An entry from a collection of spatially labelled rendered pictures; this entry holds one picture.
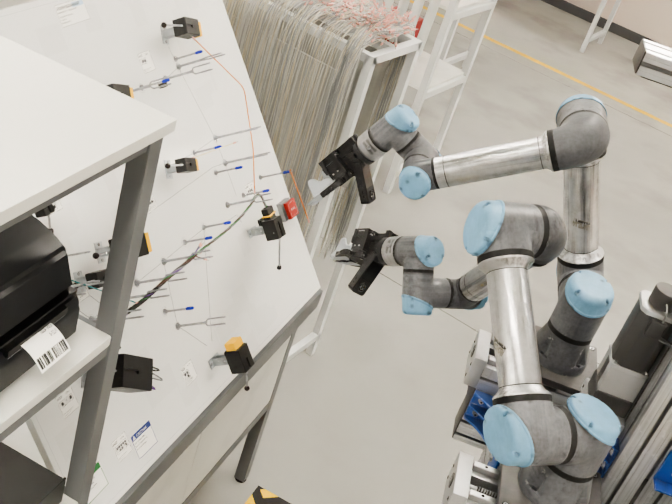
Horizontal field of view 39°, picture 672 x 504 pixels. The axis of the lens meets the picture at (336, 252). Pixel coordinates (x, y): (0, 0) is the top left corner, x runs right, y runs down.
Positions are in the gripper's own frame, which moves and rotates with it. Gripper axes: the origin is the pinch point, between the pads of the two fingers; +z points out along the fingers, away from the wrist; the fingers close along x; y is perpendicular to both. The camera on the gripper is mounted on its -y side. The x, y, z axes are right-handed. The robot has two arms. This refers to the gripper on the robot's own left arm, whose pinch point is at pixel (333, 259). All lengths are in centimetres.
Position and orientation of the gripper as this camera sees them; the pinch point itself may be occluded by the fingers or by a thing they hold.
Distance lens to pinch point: 252.4
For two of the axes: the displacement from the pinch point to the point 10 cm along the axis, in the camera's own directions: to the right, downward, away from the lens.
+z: -6.8, 0.1, 7.4
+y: 2.9, -9.2, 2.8
